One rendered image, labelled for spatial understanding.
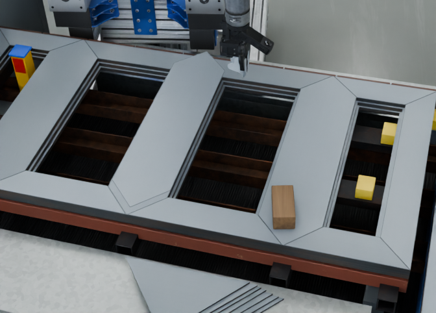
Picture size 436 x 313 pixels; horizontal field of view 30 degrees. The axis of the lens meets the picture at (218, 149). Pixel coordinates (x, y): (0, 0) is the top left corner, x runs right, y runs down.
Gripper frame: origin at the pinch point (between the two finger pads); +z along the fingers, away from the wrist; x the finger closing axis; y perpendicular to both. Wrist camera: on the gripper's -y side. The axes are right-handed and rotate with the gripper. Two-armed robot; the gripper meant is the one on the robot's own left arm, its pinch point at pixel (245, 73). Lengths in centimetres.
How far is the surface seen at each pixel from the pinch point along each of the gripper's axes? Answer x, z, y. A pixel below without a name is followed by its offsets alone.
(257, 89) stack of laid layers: -2.8, 8.3, -3.0
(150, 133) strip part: 28.3, 5.6, 23.0
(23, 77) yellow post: 5, 12, 79
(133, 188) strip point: 52, 6, 20
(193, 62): -8.7, 5.6, 20.8
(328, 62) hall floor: -130, 91, -8
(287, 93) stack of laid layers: -2.8, 8.0, -13.3
